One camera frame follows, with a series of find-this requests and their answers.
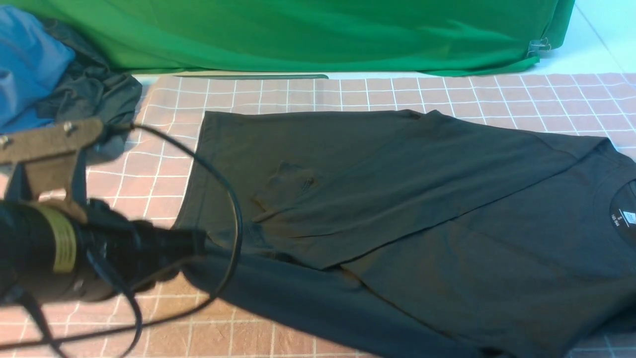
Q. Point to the pink checkered tablecloth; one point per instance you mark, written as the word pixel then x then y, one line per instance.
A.
pixel 150 179

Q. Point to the gray long-sleeved shirt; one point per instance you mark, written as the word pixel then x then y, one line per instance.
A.
pixel 412 235

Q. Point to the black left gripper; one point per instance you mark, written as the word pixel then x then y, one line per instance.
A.
pixel 57 259

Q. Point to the blue crumpled garment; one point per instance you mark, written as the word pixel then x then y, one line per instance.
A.
pixel 31 64

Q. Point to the dark gray crumpled garment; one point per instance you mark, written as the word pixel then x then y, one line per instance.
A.
pixel 89 87

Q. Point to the metal binder clip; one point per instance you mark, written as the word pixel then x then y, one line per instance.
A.
pixel 538 46

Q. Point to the green backdrop cloth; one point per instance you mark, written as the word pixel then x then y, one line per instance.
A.
pixel 454 38

